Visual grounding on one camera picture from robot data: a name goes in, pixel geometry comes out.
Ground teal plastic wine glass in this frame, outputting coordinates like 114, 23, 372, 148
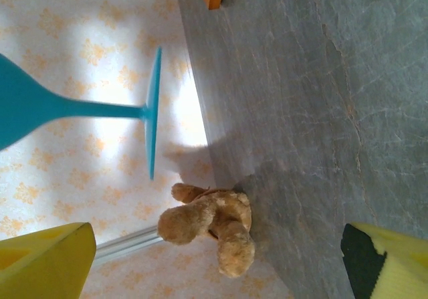
0, 46, 163, 181

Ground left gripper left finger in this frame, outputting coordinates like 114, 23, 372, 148
0, 221, 97, 299

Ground brown teddy bear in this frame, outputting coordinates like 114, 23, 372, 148
156, 182, 257, 279

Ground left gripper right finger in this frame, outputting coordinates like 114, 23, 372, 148
340, 221, 428, 299

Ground aluminium frame post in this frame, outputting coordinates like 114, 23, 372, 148
94, 225, 161, 267

